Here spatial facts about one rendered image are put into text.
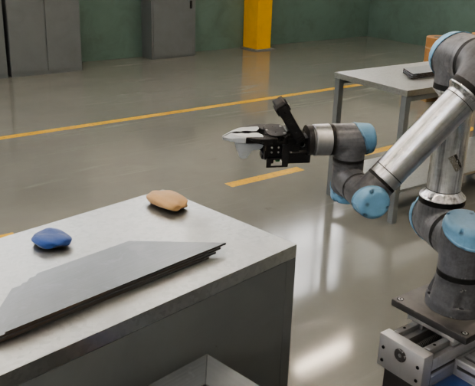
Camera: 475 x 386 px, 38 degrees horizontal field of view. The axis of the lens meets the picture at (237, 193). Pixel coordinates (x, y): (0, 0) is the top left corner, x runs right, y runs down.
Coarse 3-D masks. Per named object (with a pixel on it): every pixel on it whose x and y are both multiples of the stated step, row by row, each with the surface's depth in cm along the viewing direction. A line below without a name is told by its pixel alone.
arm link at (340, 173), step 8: (336, 160) 165; (336, 168) 165; (344, 168) 164; (352, 168) 163; (360, 168) 165; (336, 176) 165; (344, 176) 162; (336, 184) 165; (336, 192) 167; (336, 200) 168; (344, 200) 166
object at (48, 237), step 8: (40, 232) 196; (48, 232) 195; (56, 232) 196; (64, 232) 198; (32, 240) 192; (40, 240) 191; (48, 240) 190; (56, 240) 191; (64, 240) 192; (48, 248) 190
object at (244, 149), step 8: (224, 136) 158; (232, 136) 157; (240, 136) 156; (248, 136) 156; (256, 136) 157; (240, 144) 158; (248, 144) 158; (256, 144) 158; (240, 152) 159; (248, 152) 159
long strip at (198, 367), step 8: (200, 360) 176; (184, 368) 172; (192, 368) 172; (200, 368) 172; (168, 376) 169; (176, 376) 169; (184, 376) 169; (192, 376) 169; (200, 376) 169; (152, 384) 166; (160, 384) 166; (168, 384) 166; (176, 384) 166; (184, 384) 166; (192, 384) 166; (200, 384) 166
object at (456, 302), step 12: (444, 276) 166; (432, 288) 169; (444, 288) 166; (456, 288) 164; (468, 288) 164; (432, 300) 168; (444, 300) 166; (456, 300) 164; (468, 300) 164; (444, 312) 166; (456, 312) 165; (468, 312) 164
